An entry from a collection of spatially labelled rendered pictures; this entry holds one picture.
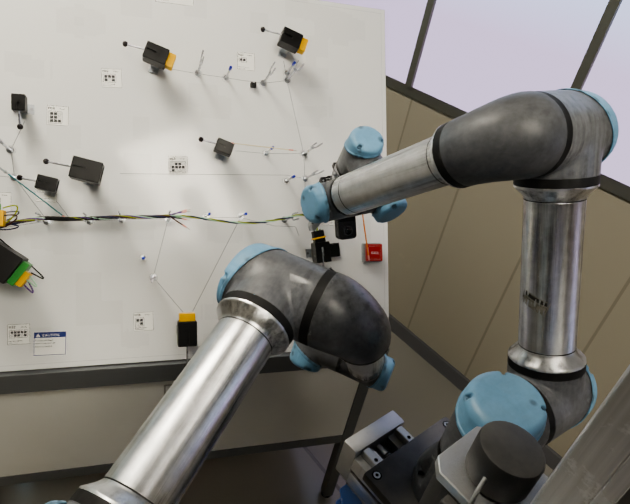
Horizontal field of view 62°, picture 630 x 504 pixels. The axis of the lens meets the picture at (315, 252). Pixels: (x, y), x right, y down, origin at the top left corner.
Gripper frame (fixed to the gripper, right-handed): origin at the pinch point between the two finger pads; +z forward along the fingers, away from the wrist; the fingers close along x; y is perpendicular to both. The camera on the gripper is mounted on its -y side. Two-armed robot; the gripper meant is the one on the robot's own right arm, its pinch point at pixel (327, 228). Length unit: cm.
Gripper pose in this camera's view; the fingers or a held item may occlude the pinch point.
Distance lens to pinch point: 135.5
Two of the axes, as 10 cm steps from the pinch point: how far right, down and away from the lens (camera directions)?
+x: -9.4, 1.2, -3.1
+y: -2.4, -8.9, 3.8
